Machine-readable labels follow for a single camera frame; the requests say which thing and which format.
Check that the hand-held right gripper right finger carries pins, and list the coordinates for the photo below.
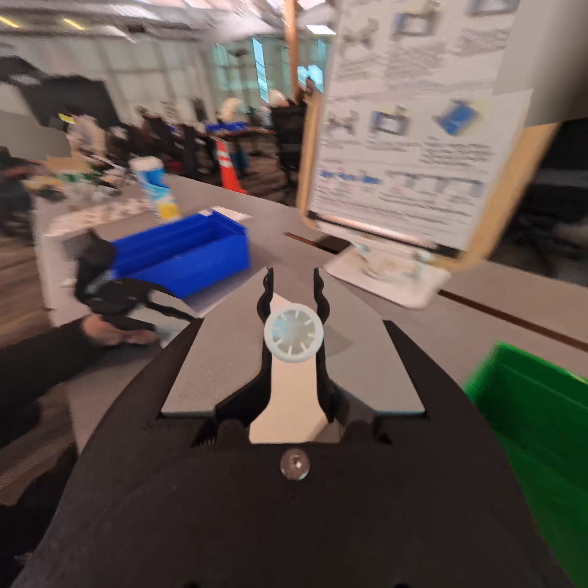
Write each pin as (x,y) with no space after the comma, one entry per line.
(372,367)

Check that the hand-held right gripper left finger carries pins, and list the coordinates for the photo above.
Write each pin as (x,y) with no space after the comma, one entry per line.
(216,367)

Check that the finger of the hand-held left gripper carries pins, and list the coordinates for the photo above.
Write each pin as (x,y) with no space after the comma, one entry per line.
(172,313)
(156,289)

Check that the white whiteboard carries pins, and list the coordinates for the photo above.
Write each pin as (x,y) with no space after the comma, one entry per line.
(289,404)

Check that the green whiteboard marker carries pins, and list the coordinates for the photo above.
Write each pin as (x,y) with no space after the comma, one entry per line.
(294,333)

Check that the person's left forearm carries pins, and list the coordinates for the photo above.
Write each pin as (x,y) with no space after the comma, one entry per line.
(36,372)

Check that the person's left hand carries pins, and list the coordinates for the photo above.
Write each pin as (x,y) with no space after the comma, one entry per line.
(110,335)

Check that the blue plastic bin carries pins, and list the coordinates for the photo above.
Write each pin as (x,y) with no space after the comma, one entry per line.
(183,257)

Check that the row of printed papers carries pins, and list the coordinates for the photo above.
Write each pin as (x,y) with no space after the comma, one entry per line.
(101,216)

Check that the wipes canister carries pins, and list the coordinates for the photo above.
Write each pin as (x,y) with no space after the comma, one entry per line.
(156,193)

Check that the orange traffic cone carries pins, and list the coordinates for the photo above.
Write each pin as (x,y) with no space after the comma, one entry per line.
(229,170)

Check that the green plastic bin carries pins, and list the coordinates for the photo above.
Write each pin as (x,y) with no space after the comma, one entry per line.
(542,436)

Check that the wooden clipboard with instruction sheet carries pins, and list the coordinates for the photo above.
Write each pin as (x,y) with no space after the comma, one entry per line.
(413,138)

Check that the wooden post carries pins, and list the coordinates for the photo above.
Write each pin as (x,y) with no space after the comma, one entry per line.
(291,46)

